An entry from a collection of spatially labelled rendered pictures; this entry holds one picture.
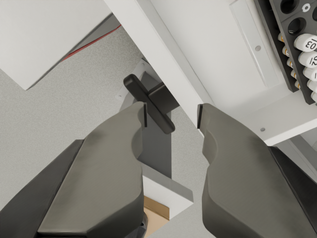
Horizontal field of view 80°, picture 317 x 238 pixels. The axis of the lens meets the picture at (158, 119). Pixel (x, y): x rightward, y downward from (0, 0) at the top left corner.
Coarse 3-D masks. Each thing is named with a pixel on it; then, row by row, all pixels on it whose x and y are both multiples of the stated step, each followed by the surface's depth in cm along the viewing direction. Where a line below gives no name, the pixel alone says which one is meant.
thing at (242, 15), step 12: (240, 0) 19; (240, 12) 19; (240, 24) 20; (252, 24) 20; (252, 36) 20; (252, 48) 21; (264, 48) 21; (264, 60) 22; (264, 72) 22; (264, 84) 24; (276, 84) 23
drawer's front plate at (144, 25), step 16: (112, 0) 12; (128, 0) 12; (144, 0) 16; (128, 16) 13; (144, 16) 13; (128, 32) 13; (144, 32) 13; (160, 32) 15; (144, 48) 14; (160, 48) 14; (176, 48) 20; (160, 64) 14; (176, 64) 15; (176, 80) 15; (192, 80) 18; (176, 96) 16; (192, 96) 16; (208, 96) 24; (192, 112) 17
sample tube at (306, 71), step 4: (288, 60) 19; (288, 64) 19; (304, 68) 17; (308, 68) 16; (312, 68) 16; (316, 68) 16; (304, 72) 18; (308, 72) 16; (312, 72) 16; (316, 72) 16; (308, 76) 16; (312, 76) 16; (316, 76) 16; (312, 80) 16; (316, 80) 16
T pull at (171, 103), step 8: (128, 80) 17; (136, 80) 17; (128, 88) 17; (136, 88) 17; (144, 88) 18; (152, 88) 18; (160, 88) 17; (136, 96) 18; (144, 96) 18; (152, 96) 18; (160, 96) 18; (168, 96) 18; (152, 104) 18; (160, 104) 18; (168, 104) 18; (176, 104) 18; (152, 112) 19; (160, 112) 19; (160, 120) 19; (168, 120) 20; (160, 128) 20; (168, 128) 20
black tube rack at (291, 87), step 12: (264, 0) 17; (288, 0) 17; (312, 0) 14; (264, 12) 17; (312, 12) 15; (264, 24) 18; (276, 24) 18; (312, 24) 15; (276, 36) 18; (276, 48) 19; (288, 72) 20; (288, 84) 21
